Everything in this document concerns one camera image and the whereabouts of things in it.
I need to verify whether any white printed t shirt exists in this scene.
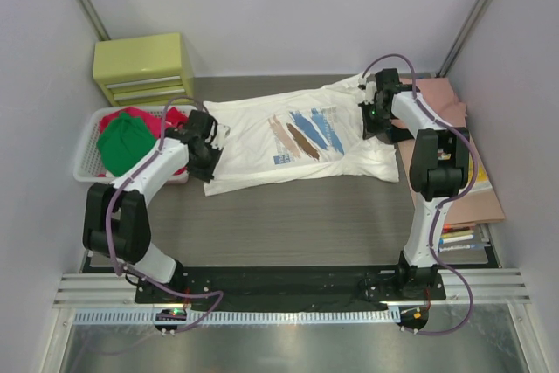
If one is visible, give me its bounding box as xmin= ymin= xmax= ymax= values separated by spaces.
xmin=204 ymin=76 xmax=399 ymax=197

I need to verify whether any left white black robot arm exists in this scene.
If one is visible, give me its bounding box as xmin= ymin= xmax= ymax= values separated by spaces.
xmin=82 ymin=109 xmax=231 ymax=298

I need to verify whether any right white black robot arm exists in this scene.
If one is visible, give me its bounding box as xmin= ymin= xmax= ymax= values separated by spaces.
xmin=359 ymin=68 xmax=471 ymax=301

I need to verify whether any black folded t shirt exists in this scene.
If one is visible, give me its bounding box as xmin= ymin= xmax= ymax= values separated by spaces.
xmin=387 ymin=119 xmax=414 ymax=143

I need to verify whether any red t shirt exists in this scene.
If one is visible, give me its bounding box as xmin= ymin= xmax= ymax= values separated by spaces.
xmin=98 ymin=106 xmax=191 ymax=180

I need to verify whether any pink folded t shirt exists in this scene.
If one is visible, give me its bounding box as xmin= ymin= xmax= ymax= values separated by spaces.
xmin=391 ymin=79 xmax=466 ymax=136

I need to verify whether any green t shirt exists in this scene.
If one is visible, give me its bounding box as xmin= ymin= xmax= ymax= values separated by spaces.
xmin=95 ymin=111 xmax=158 ymax=177

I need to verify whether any yellow-green drawer box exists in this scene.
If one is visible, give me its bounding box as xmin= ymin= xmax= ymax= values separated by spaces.
xmin=93 ymin=32 xmax=194 ymax=107

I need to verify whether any white plastic basket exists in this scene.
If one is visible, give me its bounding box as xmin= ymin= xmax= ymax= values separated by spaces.
xmin=73 ymin=103 xmax=196 ymax=184

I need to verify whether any yellow picture book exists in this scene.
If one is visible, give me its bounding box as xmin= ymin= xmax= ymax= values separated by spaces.
xmin=466 ymin=154 xmax=493 ymax=194

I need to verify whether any red marker pen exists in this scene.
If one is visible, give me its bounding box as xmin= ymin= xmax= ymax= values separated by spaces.
xmin=443 ymin=224 xmax=476 ymax=234

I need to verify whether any yellow marker pen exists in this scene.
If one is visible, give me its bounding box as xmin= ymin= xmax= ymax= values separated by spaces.
xmin=440 ymin=231 xmax=473 ymax=242

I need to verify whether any dark blue marker pen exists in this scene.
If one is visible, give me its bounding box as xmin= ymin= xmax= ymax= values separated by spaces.
xmin=438 ymin=243 xmax=491 ymax=253

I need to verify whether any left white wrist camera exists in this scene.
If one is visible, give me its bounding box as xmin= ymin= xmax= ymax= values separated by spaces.
xmin=209 ymin=123 xmax=231 ymax=150

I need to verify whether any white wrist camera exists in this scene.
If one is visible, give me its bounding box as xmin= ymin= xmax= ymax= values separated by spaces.
xmin=357 ymin=75 xmax=376 ymax=104
xmin=209 ymin=123 xmax=231 ymax=150

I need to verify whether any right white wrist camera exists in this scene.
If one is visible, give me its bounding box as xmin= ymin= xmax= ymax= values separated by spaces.
xmin=357 ymin=75 xmax=376 ymax=104

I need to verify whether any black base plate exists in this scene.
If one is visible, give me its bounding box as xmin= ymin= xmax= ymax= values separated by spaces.
xmin=133 ymin=264 xmax=451 ymax=309

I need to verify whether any white slotted cable duct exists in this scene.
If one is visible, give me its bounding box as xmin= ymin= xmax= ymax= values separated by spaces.
xmin=73 ymin=307 xmax=400 ymax=327

